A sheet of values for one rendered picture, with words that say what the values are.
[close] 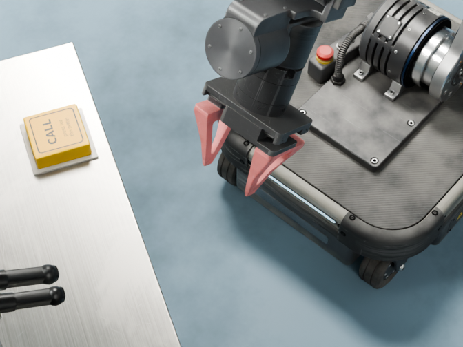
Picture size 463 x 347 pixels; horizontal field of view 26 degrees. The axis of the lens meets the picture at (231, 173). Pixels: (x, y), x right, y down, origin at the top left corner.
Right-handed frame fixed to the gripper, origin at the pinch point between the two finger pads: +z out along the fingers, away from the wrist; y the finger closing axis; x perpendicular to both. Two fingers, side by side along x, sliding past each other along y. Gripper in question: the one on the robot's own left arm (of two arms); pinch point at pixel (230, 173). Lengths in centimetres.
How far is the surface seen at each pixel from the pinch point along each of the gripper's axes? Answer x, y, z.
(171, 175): 90, -57, 69
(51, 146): 1.4, -24.8, 13.3
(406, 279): 102, 0, 62
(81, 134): 4.7, -23.3, 11.4
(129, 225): 1.9, -10.8, 15.8
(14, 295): -42.3, 9.2, -10.1
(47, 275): -41.7, 10.8, -12.8
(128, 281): -2.9, -5.5, 18.5
